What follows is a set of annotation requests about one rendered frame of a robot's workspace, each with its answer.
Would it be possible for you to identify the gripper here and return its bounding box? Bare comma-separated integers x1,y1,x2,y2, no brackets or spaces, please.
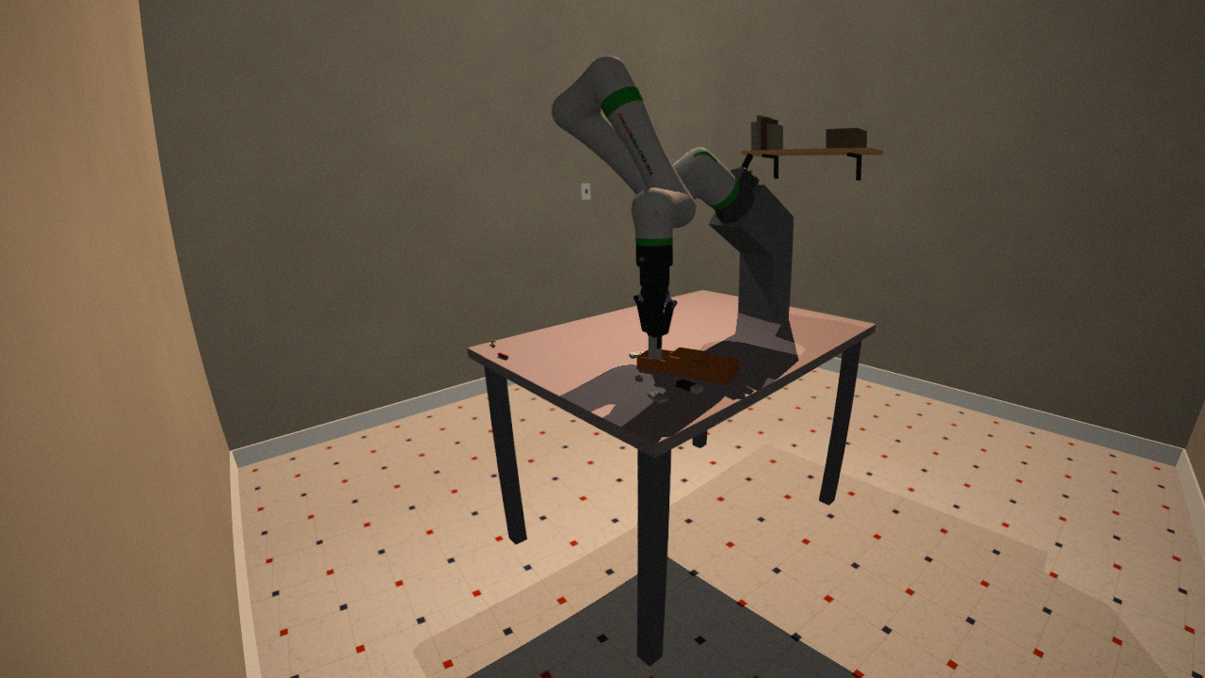
634,266,677,360

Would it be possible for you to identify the brown rack of bins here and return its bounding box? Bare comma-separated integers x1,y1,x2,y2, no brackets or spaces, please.
636,347,739,385

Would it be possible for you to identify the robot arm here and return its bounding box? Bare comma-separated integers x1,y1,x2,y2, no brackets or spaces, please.
552,57,759,269

